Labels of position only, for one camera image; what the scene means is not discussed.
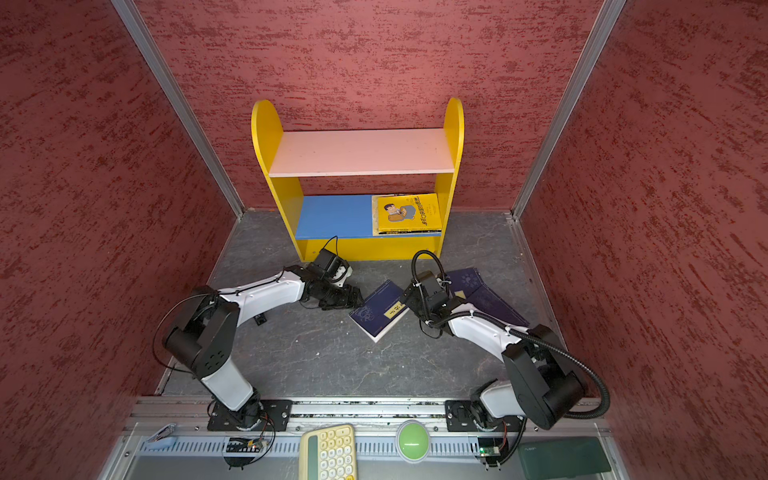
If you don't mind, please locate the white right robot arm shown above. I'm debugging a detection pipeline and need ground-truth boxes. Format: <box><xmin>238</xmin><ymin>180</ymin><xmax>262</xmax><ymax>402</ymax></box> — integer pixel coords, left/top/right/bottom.
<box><xmin>401</xmin><ymin>275</ymin><xmax>611</xmax><ymax>431</ymax></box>

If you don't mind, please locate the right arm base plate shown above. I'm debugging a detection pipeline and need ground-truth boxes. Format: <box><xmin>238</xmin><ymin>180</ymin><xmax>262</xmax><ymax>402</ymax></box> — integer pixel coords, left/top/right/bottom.
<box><xmin>444</xmin><ymin>400</ymin><xmax>522</xmax><ymax>433</ymax></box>

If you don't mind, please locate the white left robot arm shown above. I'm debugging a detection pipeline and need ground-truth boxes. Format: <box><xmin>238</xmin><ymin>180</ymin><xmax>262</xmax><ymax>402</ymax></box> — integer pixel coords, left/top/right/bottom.
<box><xmin>162</xmin><ymin>265</ymin><xmax>363</xmax><ymax>428</ymax></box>

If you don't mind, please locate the yellow wooden bookshelf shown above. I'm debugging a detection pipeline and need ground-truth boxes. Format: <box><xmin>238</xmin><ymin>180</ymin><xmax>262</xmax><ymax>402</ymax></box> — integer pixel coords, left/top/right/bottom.
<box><xmin>251</xmin><ymin>98</ymin><xmax>465</xmax><ymax>261</ymax></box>

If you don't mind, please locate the right circuit board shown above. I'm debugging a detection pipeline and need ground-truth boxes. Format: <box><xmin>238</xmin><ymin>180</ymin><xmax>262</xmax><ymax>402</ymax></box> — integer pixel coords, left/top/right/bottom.
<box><xmin>477</xmin><ymin>437</ymin><xmax>504</xmax><ymax>458</ymax></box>

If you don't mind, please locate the left circuit board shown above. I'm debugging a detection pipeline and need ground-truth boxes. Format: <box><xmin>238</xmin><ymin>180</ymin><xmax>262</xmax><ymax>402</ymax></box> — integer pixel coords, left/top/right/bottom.
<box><xmin>224</xmin><ymin>437</ymin><xmax>268</xmax><ymax>456</ymax></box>

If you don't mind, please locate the dark blue book top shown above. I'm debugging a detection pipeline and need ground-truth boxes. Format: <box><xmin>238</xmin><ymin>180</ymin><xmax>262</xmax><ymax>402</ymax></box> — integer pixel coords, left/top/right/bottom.
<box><xmin>463</xmin><ymin>285</ymin><xmax>530</xmax><ymax>328</ymax></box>

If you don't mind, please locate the circuit board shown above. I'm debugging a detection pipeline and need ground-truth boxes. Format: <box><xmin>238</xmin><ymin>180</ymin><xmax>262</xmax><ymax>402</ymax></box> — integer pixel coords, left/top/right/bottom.
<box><xmin>477</xmin><ymin>437</ymin><xmax>504</xmax><ymax>458</ymax></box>
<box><xmin>224</xmin><ymin>437</ymin><xmax>268</xmax><ymax>456</ymax></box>

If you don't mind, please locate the aluminium corner post right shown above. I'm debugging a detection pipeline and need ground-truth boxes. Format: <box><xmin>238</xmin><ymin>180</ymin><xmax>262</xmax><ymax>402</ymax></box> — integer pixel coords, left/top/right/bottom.
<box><xmin>511</xmin><ymin>0</ymin><xmax>626</xmax><ymax>222</ymax></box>

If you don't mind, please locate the yellow cartoon book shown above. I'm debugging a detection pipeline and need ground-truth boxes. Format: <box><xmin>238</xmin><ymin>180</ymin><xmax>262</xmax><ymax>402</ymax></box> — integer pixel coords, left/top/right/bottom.
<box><xmin>371</xmin><ymin>193</ymin><xmax>442</xmax><ymax>236</ymax></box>

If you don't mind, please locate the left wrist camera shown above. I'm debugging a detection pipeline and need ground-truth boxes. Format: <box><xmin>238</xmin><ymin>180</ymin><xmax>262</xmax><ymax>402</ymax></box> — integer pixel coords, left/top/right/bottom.
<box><xmin>311</xmin><ymin>248</ymin><xmax>352</xmax><ymax>284</ymax></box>

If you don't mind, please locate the metal clip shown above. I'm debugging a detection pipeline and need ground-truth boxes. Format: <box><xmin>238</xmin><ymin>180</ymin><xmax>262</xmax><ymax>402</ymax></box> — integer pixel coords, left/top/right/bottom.
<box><xmin>144</xmin><ymin>423</ymin><xmax>177</xmax><ymax>451</ymax></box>

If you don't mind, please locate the green round button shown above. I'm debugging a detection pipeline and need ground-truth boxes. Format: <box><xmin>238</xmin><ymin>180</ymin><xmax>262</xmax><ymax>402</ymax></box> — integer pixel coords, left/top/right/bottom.
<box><xmin>395</xmin><ymin>419</ymin><xmax>431</xmax><ymax>463</ymax></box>

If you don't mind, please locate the dark blue book bottom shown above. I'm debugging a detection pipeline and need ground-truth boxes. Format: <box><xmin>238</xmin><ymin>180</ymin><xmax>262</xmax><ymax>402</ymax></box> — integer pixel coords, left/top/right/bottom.
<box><xmin>446</xmin><ymin>267</ymin><xmax>487</xmax><ymax>300</ymax></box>

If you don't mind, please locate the aluminium corner post left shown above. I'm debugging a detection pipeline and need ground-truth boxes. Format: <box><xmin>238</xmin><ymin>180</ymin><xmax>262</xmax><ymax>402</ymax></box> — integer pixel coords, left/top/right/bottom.
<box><xmin>110</xmin><ymin>0</ymin><xmax>246</xmax><ymax>219</ymax></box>

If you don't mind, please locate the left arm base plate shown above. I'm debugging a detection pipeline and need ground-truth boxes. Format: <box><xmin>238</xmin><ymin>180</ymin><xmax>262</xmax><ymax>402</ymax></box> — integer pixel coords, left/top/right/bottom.
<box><xmin>207</xmin><ymin>399</ymin><xmax>293</xmax><ymax>432</ymax></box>

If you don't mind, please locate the dark blue book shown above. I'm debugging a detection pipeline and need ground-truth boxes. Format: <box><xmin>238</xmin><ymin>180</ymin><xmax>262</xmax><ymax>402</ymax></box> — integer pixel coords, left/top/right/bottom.
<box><xmin>446</xmin><ymin>267</ymin><xmax>487</xmax><ymax>300</ymax></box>
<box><xmin>463</xmin><ymin>285</ymin><xmax>530</xmax><ymax>328</ymax></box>
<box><xmin>349</xmin><ymin>280</ymin><xmax>409</xmax><ymax>343</ymax></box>

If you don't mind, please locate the yellow calculator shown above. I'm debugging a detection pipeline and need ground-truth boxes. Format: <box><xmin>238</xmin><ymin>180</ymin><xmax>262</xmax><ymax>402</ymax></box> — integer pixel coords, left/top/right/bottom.
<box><xmin>299</xmin><ymin>424</ymin><xmax>359</xmax><ymax>480</ymax></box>

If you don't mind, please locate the aluminium corner post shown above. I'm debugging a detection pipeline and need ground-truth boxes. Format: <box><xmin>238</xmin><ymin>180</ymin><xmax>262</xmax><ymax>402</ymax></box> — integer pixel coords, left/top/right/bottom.
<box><xmin>110</xmin><ymin>0</ymin><xmax>246</xmax><ymax>219</ymax></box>
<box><xmin>511</xmin><ymin>0</ymin><xmax>626</xmax><ymax>222</ymax></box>

